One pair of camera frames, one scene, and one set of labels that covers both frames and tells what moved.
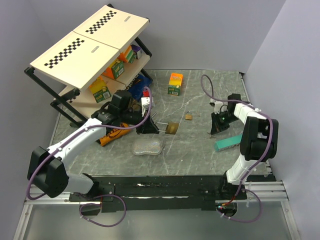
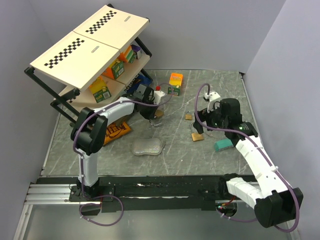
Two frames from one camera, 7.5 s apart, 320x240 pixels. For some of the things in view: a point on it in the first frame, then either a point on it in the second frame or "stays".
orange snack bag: x=114 y=134 stays
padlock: x=188 y=117 stays
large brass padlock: x=171 y=127 → x=196 y=136
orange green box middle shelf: x=115 y=69 stays
